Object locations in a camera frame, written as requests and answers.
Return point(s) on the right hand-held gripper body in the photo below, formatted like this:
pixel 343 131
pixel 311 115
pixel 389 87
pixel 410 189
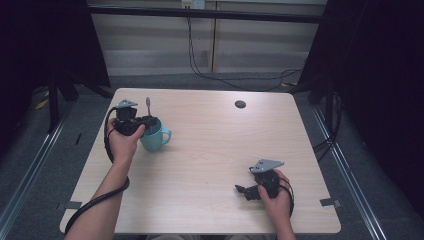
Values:
pixel 266 176

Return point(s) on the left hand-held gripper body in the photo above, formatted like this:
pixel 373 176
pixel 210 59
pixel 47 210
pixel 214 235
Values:
pixel 128 120

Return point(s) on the pink and grey toothbrush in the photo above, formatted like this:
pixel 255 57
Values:
pixel 148 106

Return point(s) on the teal mug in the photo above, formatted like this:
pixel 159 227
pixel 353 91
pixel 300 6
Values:
pixel 151 141

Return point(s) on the person's left hand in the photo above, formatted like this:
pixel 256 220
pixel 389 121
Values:
pixel 122 145

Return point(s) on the person's right hand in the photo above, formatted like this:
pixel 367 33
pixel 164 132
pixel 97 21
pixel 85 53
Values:
pixel 278 201

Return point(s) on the grey tape piece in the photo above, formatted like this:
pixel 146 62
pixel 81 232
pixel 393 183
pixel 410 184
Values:
pixel 72 205
pixel 330 202

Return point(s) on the black table grommet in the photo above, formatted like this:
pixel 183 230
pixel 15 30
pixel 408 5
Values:
pixel 240 104

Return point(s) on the black metal stand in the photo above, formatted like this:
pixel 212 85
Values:
pixel 53 100

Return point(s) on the yellow floor tape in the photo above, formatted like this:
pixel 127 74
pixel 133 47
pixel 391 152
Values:
pixel 41 104

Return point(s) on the black curtain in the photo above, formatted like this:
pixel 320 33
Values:
pixel 43 40
pixel 376 83

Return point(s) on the black horizontal bar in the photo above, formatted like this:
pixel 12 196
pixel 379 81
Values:
pixel 206 15

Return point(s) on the metal floor rail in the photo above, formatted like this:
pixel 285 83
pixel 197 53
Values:
pixel 350 180
pixel 26 180

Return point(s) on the white wall socket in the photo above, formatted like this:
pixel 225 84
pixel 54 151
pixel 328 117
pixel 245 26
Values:
pixel 193 4

